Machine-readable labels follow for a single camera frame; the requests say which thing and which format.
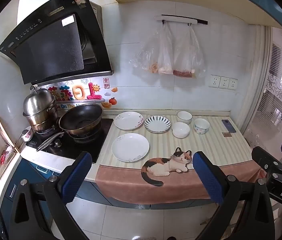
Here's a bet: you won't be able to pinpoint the blue smartphone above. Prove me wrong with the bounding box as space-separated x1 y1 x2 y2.
221 119 237 133

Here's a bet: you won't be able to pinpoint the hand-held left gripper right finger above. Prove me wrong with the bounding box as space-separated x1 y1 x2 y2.
192 151 275 240

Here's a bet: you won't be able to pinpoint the white wall hook rail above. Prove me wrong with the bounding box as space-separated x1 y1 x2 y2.
154 14 208 27

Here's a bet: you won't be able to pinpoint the plain white bowl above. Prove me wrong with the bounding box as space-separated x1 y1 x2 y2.
172 122 190 138

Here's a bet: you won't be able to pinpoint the clear plastic bag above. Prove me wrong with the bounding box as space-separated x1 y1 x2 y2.
129 24 174 75
172 25 206 79

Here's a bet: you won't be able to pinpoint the patterned glass door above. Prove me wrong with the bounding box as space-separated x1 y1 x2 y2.
241 27 282 155

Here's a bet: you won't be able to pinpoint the white bowl coloured dots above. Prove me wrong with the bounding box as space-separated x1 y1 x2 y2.
194 118 210 135

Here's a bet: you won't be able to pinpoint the small floral cup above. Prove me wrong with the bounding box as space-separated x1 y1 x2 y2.
18 127 34 143

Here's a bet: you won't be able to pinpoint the blue base cabinet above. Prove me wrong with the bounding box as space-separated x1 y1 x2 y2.
0 159 111 230

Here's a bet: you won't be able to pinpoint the stainless steel steamer pot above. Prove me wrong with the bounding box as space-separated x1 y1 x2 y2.
23 86 59 132

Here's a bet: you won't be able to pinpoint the large white plate grey print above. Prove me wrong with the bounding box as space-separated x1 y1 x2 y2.
111 133 150 162

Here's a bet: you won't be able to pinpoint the black gas stove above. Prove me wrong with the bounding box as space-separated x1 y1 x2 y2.
26 117 114 164

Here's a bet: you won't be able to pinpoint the white bowl dark rim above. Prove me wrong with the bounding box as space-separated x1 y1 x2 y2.
177 111 193 125

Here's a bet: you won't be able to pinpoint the white plate black radial stripes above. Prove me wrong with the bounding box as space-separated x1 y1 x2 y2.
144 115 172 133

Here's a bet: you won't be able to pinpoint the black range hood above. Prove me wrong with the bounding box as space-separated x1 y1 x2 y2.
0 0 114 85

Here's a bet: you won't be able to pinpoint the striped cat print mat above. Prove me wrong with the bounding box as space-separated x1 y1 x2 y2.
95 115 266 205

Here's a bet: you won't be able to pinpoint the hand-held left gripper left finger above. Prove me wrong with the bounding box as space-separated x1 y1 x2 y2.
9 151 93 240

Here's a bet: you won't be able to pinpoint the colourful wall sticker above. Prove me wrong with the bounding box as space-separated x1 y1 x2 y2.
40 79 118 109

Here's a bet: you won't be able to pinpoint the white plate pink floral print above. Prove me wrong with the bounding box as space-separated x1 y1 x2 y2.
114 111 144 130

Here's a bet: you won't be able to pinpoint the wooden cutting board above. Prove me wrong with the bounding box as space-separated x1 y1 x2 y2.
0 110 19 153

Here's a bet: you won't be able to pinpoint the black wok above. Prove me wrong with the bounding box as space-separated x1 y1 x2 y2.
36 104 104 152

